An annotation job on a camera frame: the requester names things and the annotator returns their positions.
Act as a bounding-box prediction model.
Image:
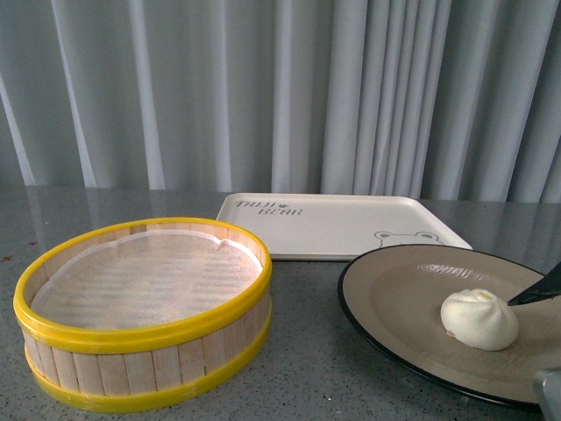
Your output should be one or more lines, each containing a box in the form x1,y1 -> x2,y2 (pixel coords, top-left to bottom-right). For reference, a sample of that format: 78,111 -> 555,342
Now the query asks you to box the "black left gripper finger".
508,263 -> 561,306

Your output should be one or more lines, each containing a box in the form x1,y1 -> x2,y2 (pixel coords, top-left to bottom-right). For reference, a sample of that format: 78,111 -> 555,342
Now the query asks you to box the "white steamed bun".
440,289 -> 519,351

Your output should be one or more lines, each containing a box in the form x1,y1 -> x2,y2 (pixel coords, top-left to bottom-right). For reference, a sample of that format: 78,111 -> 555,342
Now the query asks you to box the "white bear print tray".
217,193 -> 471,261

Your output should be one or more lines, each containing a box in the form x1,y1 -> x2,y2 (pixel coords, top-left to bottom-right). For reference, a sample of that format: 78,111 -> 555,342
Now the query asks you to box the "grey metal corner object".
533,367 -> 561,421

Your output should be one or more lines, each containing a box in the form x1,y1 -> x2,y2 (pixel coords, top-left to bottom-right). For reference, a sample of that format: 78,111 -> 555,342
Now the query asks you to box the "grey pleated curtain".
1,1 -> 560,203

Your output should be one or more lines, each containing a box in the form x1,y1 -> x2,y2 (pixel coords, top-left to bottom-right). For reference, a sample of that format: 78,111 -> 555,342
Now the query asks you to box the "white steamer liner cloth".
31,230 -> 263,330

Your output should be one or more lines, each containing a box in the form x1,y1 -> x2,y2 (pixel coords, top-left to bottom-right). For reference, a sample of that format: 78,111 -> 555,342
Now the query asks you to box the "yellow rimmed bamboo steamer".
13,218 -> 272,412

